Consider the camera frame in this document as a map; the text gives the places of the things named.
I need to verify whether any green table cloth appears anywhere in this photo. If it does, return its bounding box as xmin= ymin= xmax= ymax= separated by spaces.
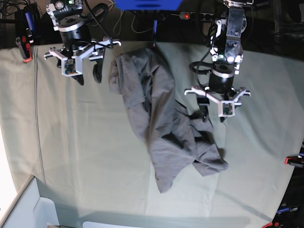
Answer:
xmin=0 ymin=42 xmax=304 ymax=228

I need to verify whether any black power strip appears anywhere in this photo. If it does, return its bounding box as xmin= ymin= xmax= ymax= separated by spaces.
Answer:
xmin=178 ymin=11 xmax=216 ymax=22

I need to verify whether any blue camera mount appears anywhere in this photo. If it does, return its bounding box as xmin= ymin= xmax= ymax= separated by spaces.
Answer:
xmin=115 ymin=0 xmax=182 ymax=11

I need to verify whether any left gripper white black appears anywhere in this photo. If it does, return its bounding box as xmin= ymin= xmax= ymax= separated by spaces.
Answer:
xmin=184 ymin=86 xmax=251 ymax=123

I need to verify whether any white storage bin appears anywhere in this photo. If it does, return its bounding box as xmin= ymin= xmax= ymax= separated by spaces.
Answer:
xmin=0 ymin=175 xmax=60 ymax=228

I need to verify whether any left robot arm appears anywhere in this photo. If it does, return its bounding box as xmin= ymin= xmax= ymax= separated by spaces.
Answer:
xmin=184 ymin=0 xmax=253 ymax=122

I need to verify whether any red black clamp right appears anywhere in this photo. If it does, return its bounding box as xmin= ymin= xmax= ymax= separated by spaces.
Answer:
xmin=285 ymin=152 xmax=304 ymax=168

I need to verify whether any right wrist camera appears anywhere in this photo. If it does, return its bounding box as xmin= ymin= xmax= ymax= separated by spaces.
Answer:
xmin=61 ymin=58 xmax=83 ymax=77

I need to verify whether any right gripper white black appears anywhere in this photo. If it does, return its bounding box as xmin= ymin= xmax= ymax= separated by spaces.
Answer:
xmin=44 ymin=39 xmax=122 ymax=86

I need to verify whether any red black clamp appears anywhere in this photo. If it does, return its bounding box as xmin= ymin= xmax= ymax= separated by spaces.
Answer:
xmin=285 ymin=152 xmax=304 ymax=168
xmin=14 ymin=5 xmax=36 ymax=63

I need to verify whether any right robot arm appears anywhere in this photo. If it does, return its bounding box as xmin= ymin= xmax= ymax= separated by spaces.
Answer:
xmin=44 ymin=0 xmax=121 ymax=85

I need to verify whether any red blue clamp centre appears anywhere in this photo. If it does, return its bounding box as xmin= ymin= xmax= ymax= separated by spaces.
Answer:
xmin=152 ymin=19 xmax=158 ymax=48

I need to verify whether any red black clamp left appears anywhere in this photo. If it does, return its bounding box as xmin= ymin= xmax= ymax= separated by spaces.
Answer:
xmin=14 ymin=5 xmax=36 ymax=63

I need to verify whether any grey t-shirt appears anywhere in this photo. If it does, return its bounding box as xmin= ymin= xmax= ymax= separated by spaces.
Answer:
xmin=109 ymin=48 xmax=228 ymax=193

